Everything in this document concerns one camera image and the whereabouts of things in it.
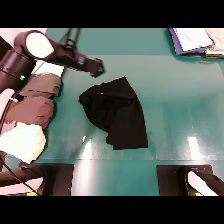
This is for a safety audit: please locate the black garment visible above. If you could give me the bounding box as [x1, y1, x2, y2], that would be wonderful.
[78, 75, 149, 151]

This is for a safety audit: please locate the pink garment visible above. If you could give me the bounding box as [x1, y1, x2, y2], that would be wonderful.
[0, 120, 18, 135]

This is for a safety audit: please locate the folded white garment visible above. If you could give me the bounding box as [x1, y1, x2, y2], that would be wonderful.
[173, 27, 214, 52]

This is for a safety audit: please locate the purple garment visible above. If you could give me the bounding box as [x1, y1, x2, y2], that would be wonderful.
[168, 27, 216, 57]

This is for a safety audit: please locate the grey-brown garment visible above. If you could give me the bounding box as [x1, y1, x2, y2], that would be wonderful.
[19, 73, 63, 99]

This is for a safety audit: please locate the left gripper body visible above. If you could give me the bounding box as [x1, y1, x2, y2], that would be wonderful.
[79, 56, 106, 79]

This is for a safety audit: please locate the small white garment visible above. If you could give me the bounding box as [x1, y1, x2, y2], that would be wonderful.
[33, 60, 65, 78]

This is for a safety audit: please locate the red-brown garment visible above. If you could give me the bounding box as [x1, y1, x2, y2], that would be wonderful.
[5, 96, 56, 130]

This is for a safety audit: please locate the large white garment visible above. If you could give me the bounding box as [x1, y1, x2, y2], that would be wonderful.
[0, 121, 47, 165]

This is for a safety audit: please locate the black cable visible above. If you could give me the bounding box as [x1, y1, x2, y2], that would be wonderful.
[0, 154, 43, 197]

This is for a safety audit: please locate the beige garment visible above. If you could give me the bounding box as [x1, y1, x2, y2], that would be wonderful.
[203, 27, 224, 60]

